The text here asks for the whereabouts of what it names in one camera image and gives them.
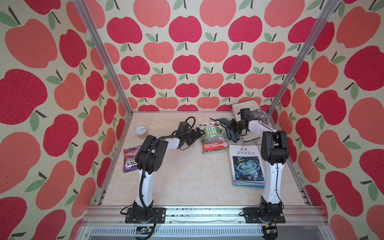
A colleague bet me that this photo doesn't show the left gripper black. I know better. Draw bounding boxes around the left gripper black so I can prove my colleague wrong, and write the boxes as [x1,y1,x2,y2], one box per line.
[183,127,205,146]

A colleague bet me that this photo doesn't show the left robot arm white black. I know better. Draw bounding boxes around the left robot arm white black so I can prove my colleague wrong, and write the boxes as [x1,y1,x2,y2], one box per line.
[133,117,204,217]

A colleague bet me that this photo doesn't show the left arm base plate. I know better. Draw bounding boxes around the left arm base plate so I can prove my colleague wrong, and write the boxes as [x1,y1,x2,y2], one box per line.
[125,207,167,224]

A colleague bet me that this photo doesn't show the red green book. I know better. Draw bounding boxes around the red green book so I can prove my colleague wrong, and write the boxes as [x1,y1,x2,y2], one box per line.
[198,121,229,155]

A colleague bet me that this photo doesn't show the right aluminium frame post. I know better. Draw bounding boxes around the right aluminium frame post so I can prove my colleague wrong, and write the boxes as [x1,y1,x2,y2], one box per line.
[267,0,339,117]

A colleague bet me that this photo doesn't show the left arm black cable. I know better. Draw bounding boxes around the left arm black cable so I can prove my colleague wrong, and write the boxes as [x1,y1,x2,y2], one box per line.
[138,116,196,217]

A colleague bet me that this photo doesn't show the white round tape roll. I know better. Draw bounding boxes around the white round tape roll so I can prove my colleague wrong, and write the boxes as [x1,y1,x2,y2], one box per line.
[135,126,148,140]

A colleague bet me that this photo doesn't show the left aluminium frame post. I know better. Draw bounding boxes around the left aluminium frame post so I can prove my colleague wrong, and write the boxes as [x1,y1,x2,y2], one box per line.
[74,0,133,117]

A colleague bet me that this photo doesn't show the blue science book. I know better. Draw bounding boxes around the blue science book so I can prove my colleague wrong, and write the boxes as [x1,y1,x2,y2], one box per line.
[229,145,266,184]

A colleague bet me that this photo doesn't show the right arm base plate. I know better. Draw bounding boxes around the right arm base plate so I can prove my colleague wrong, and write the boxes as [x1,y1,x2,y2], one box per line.
[243,208,286,224]

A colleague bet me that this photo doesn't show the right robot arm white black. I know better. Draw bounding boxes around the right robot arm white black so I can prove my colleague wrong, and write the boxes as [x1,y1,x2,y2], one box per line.
[229,119,289,224]

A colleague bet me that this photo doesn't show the folded newspaper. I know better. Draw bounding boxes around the folded newspaper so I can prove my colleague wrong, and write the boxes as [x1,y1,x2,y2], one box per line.
[232,101,276,144]

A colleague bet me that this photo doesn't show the yellow picture book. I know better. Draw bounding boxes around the yellow picture book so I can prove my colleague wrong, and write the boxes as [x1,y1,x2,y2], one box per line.
[233,182,265,189]

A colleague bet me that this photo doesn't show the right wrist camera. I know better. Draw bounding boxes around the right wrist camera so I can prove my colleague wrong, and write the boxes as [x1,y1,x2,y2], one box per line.
[240,108,253,122]

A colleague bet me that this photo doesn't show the aluminium front rail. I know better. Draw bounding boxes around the aluminium front rail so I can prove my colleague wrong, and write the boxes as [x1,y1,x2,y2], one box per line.
[73,206,336,240]

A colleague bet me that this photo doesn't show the grey microfibre cloth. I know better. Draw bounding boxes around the grey microfibre cloth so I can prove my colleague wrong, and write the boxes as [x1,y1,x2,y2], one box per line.
[211,118,240,143]

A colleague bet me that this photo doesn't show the purple candy bag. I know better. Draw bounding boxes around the purple candy bag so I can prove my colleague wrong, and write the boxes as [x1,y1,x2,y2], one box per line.
[123,146,141,173]

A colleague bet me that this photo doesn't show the aluminium frame post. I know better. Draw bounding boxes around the aluminium frame post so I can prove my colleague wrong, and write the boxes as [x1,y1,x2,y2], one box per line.
[74,0,133,117]
[267,0,339,117]

